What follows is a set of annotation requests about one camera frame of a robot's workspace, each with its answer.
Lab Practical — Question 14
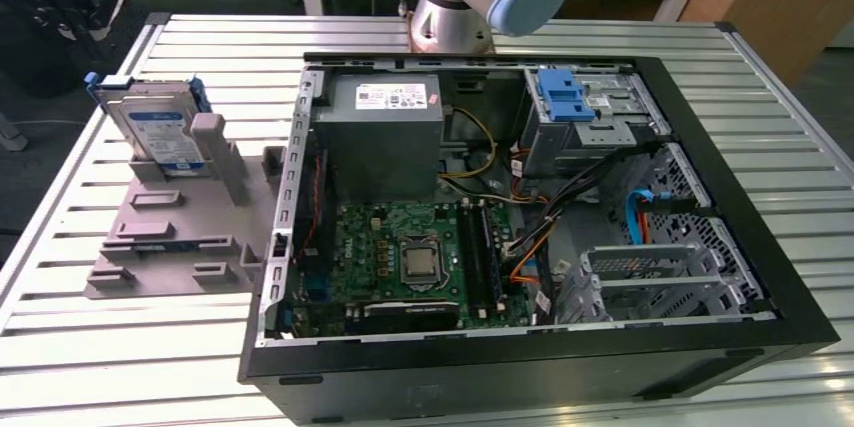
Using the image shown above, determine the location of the hard disk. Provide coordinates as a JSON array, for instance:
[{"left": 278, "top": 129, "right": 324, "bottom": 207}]
[{"left": 84, "top": 72, "right": 215, "bottom": 179}]

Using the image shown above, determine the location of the blue data wire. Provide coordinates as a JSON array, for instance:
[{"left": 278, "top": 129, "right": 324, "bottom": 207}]
[{"left": 623, "top": 187, "right": 674, "bottom": 248}]

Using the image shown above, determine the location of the metal disk bay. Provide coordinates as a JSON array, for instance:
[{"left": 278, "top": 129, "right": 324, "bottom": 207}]
[{"left": 556, "top": 241, "right": 779, "bottom": 326}]

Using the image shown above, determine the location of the grey stand foot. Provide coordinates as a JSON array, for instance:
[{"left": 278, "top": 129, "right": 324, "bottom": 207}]
[{"left": 0, "top": 111, "right": 29, "bottom": 152}]

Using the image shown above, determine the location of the grey parts rack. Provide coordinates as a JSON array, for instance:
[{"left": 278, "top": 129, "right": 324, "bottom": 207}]
[{"left": 83, "top": 114, "right": 292, "bottom": 301}]

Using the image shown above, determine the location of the RAM stick in rack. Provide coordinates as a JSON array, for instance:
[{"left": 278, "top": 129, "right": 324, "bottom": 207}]
[{"left": 132, "top": 242, "right": 201, "bottom": 253}]

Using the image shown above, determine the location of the grey power supply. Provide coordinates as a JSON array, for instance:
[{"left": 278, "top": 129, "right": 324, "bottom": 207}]
[{"left": 312, "top": 71, "right": 447, "bottom": 203}]

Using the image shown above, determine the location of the green motherboard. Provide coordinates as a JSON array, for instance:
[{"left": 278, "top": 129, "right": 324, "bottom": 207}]
[{"left": 292, "top": 199, "right": 539, "bottom": 338}]

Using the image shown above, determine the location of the silver CPU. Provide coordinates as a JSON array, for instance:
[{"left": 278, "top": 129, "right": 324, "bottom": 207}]
[{"left": 402, "top": 245, "right": 443, "bottom": 284}]

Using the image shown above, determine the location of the blue plastic drive latch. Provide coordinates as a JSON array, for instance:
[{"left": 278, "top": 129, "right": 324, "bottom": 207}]
[{"left": 535, "top": 68, "right": 599, "bottom": 124}]

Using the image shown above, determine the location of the black graphics card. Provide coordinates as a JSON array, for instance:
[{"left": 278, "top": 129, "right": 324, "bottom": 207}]
[{"left": 343, "top": 299, "right": 463, "bottom": 336}]

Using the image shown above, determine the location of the metal optical drive cage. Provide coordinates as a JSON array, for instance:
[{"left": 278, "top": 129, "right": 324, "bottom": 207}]
[{"left": 519, "top": 66, "right": 673, "bottom": 181}]

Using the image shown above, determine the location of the black PC case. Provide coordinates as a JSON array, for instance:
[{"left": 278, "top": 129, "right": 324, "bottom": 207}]
[{"left": 238, "top": 51, "right": 841, "bottom": 423}]

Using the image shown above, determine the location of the brown wooden cabinet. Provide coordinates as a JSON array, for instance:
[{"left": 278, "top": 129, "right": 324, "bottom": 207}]
[{"left": 679, "top": 0, "right": 854, "bottom": 86}]

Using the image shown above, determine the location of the yellow wire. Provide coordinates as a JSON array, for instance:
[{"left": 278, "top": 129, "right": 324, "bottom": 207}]
[{"left": 439, "top": 106, "right": 499, "bottom": 181}]

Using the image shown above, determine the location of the black cable bundle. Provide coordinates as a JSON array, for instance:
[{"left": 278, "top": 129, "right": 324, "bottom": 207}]
[{"left": 506, "top": 154, "right": 622, "bottom": 258}]

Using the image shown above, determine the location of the orange wire bundle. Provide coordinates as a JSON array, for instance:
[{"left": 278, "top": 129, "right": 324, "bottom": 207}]
[{"left": 510, "top": 245, "right": 543, "bottom": 298}]

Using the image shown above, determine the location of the orange data wire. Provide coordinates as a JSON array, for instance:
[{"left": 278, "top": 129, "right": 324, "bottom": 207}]
[{"left": 636, "top": 201, "right": 654, "bottom": 247}]

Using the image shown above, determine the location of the black power wire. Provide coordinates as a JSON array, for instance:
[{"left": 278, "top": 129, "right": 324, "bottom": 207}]
[{"left": 670, "top": 194, "right": 726, "bottom": 219}]

